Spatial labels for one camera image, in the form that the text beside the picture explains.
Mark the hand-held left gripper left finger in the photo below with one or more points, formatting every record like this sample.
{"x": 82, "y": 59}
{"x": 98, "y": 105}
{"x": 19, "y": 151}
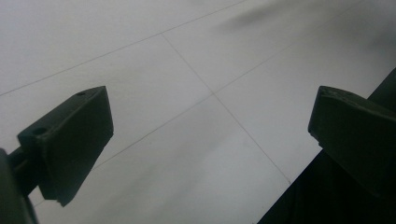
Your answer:
{"x": 71, "y": 143}

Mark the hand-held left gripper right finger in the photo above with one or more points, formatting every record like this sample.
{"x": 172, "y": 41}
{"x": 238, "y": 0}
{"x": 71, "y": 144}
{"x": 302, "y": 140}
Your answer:
{"x": 355, "y": 137}

